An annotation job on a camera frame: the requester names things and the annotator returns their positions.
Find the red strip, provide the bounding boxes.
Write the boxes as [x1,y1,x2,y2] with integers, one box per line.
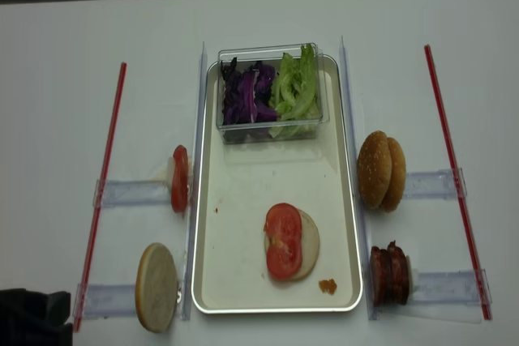
[424,45,493,321]
[73,62,127,333]

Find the bun top rear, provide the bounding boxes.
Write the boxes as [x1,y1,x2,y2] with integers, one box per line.
[381,137,406,212]

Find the white metal tray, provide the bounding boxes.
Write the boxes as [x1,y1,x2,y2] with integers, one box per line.
[191,55,363,314]

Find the left red strip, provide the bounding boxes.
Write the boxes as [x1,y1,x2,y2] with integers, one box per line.
[73,62,127,333]

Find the purple cabbage shreds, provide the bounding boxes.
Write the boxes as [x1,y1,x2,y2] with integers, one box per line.
[221,58,278,126]

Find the meat patty rear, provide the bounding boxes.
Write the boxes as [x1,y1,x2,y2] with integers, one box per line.
[388,241,410,305]

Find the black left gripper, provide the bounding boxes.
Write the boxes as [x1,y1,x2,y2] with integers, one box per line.
[1,288,73,345]

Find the upper left clear pusher track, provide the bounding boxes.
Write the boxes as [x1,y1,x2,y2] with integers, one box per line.
[101,157,174,208]

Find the upper right clear pusher track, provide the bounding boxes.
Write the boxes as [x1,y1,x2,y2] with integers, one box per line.
[403,169,467,199]

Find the upright bun half left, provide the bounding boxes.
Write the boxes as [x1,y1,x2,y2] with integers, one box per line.
[135,242,178,333]

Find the right long clear rail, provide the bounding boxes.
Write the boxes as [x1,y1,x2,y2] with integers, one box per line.
[338,36,382,322]

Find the green lettuce leaves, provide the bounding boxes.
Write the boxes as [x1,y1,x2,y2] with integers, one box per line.
[268,44,321,139]

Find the lower right clear pusher track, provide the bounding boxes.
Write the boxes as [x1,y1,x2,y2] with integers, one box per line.
[406,256,492,307]

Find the clear plastic salad box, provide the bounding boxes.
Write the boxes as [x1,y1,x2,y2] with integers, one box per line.
[216,43,328,144]

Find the right red strip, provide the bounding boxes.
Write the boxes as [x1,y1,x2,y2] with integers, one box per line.
[424,45,493,321]

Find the sesame bun top front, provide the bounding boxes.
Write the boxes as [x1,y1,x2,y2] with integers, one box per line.
[357,130,392,209]

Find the meat patty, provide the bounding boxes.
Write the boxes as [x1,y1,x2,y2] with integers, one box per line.
[370,246,393,306]
[388,241,410,305]

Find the lower left clear pusher track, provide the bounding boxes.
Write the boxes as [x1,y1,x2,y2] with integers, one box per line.
[73,284,136,319]

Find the meat patty front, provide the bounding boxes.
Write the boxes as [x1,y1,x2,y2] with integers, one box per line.
[370,246,393,306]

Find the orange sauce blob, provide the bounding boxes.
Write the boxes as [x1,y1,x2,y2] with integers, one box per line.
[319,279,337,295]

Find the clear pusher track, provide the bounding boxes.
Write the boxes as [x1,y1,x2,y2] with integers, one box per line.
[406,256,492,307]
[101,157,174,208]
[73,284,136,319]
[403,169,467,199]

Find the bun bottom on tray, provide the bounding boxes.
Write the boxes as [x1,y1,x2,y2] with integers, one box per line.
[264,208,320,281]

